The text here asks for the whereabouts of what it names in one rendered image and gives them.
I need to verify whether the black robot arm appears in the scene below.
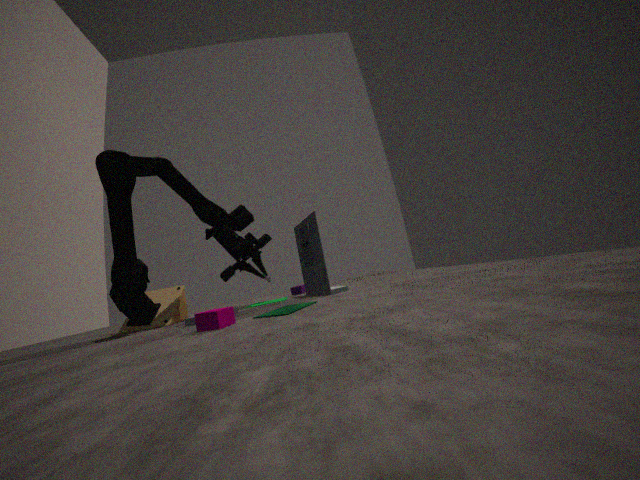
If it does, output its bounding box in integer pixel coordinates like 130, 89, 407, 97
95, 150, 258, 327

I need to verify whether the magenta rectangular block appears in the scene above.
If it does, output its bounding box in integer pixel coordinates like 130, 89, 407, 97
194, 306, 235, 332

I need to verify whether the small purple block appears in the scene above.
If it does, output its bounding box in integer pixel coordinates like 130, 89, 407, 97
290, 285, 306, 296

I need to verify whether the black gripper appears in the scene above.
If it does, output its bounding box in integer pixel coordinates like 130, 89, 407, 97
220, 234, 272, 282

